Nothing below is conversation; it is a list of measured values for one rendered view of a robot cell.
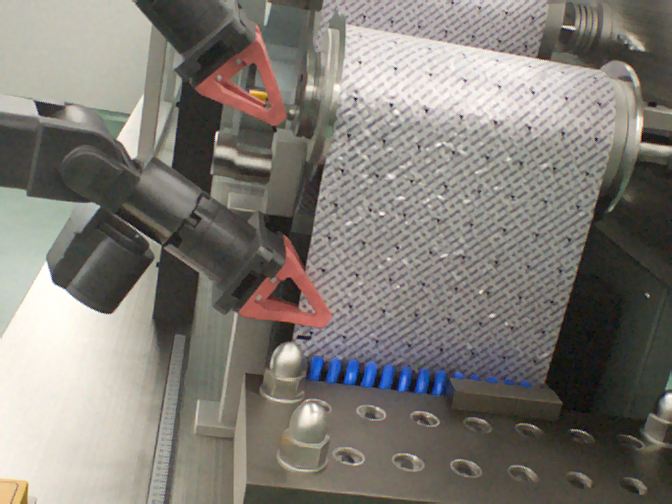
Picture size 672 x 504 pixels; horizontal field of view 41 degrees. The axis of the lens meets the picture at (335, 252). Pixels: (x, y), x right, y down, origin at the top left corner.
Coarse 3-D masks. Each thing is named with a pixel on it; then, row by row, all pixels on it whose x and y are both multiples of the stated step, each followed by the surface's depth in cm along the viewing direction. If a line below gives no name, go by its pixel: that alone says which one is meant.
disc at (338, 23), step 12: (336, 12) 76; (336, 24) 75; (336, 36) 74; (336, 48) 72; (336, 60) 71; (336, 72) 71; (336, 84) 70; (336, 96) 70; (336, 108) 71; (324, 132) 73; (324, 144) 72; (324, 156) 73; (312, 168) 77; (312, 180) 77
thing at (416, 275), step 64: (320, 192) 74; (384, 192) 74; (448, 192) 75; (320, 256) 76; (384, 256) 76; (448, 256) 77; (512, 256) 77; (576, 256) 78; (384, 320) 78; (448, 320) 79; (512, 320) 80
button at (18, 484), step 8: (0, 480) 72; (8, 480) 72; (16, 480) 73; (24, 480) 73; (0, 488) 71; (8, 488) 71; (16, 488) 72; (24, 488) 72; (0, 496) 70; (8, 496) 71; (16, 496) 71; (24, 496) 72
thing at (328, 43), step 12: (324, 36) 78; (324, 48) 77; (324, 72) 74; (324, 84) 73; (612, 84) 78; (324, 96) 72; (624, 96) 77; (324, 108) 72; (624, 108) 76; (324, 120) 73; (624, 120) 76; (624, 132) 76; (312, 144) 75; (612, 144) 76; (624, 144) 76; (312, 156) 76; (612, 156) 76; (612, 168) 76; (612, 180) 77; (600, 192) 78
